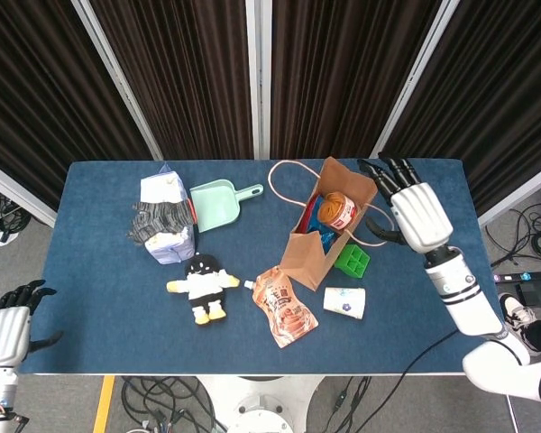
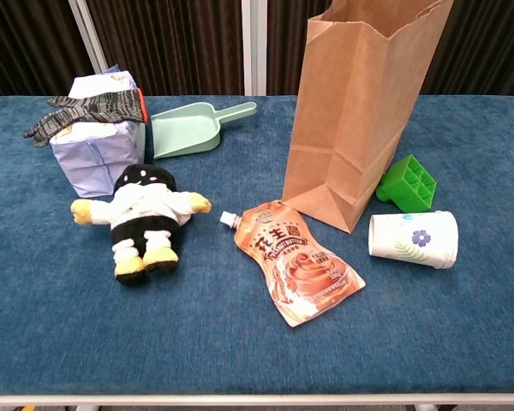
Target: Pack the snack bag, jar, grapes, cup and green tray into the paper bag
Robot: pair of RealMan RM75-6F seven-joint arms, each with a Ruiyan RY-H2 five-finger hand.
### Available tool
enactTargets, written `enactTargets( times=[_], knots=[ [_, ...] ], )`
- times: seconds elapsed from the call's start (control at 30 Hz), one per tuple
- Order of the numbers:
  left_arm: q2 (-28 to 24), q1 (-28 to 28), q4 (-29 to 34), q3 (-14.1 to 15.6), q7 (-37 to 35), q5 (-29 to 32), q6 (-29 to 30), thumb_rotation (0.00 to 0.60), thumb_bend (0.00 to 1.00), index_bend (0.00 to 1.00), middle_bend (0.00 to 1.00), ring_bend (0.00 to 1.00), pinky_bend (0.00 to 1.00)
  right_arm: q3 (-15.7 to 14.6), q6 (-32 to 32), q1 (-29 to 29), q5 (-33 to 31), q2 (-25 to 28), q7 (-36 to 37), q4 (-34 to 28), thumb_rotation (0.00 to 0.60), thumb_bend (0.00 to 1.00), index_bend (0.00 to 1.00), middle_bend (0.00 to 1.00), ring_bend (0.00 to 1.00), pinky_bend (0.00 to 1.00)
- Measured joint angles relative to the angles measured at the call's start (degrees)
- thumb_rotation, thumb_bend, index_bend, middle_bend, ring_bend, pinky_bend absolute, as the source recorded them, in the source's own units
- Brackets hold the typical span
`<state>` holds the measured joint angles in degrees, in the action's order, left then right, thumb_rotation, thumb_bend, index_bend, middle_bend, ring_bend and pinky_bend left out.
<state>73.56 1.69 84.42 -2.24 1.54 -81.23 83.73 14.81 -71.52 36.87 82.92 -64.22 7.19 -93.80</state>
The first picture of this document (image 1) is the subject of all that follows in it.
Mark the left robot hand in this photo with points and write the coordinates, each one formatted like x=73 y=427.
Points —
x=4 y=334

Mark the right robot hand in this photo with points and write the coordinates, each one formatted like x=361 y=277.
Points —
x=419 y=216

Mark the green plastic grid block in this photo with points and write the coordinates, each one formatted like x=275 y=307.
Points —
x=352 y=260

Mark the clear tub of rubber bands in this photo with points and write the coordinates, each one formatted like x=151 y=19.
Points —
x=336 y=207

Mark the blue snack packet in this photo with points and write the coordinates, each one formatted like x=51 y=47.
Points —
x=327 y=239

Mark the white flower print paper cup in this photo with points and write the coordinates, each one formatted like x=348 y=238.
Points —
x=345 y=303

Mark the brown paper bag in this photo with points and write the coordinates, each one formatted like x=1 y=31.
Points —
x=304 y=257

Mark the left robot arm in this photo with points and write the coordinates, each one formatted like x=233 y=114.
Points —
x=0 y=388

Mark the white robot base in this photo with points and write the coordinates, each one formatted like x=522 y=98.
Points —
x=261 y=406

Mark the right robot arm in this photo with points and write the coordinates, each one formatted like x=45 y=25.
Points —
x=455 y=288

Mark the white paper scrap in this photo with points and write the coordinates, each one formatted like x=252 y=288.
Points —
x=5 y=239

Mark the blue felt table cover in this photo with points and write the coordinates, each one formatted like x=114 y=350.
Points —
x=117 y=315

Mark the yellow floor tape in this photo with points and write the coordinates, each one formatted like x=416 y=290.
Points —
x=103 y=406

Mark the white and black sneaker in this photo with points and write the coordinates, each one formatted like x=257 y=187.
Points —
x=516 y=315

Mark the black foot pedal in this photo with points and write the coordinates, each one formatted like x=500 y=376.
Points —
x=536 y=293

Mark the dark pleated curtain panel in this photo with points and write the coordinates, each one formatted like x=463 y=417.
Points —
x=185 y=67
x=333 y=67
x=500 y=90
x=36 y=90

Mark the orange peanut butter pouch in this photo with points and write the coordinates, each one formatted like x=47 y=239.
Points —
x=284 y=311

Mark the grey striped knit glove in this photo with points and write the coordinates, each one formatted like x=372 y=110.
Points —
x=162 y=218

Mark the black and white plush doll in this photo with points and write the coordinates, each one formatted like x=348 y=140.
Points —
x=203 y=288

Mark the mint green plastic scoop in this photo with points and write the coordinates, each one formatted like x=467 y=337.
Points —
x=214 y=207

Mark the pale lilac tissue pack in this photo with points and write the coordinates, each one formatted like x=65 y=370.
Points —
x=160 y=187

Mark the white partition frame rail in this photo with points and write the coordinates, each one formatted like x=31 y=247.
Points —
x=18 y=194
x=523 y=198

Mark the white partition frame post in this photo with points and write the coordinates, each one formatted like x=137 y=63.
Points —
x=125 y=90
x=409 y=90
x=258 y=67

